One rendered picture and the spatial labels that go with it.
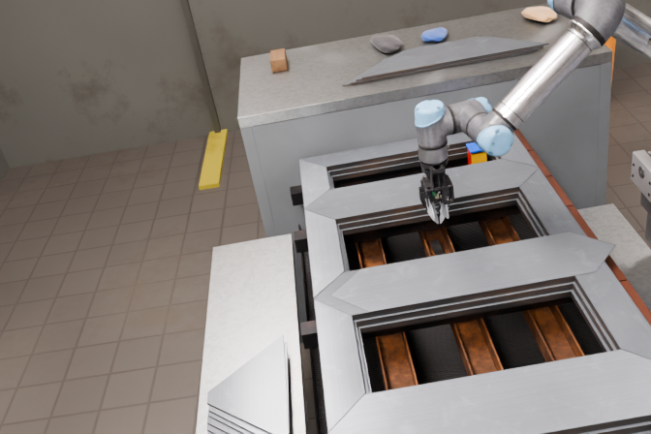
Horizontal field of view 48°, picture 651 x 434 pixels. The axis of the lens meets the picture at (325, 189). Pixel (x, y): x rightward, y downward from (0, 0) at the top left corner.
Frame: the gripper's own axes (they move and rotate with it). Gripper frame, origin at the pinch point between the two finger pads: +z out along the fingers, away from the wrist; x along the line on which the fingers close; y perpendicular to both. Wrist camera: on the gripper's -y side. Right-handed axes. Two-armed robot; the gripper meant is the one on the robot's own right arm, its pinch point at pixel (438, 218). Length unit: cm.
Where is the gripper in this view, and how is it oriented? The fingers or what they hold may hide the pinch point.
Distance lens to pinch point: 203.5
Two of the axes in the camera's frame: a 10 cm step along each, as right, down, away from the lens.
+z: 1.6, 8.5, 5.1
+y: 0.8, 5.0, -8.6
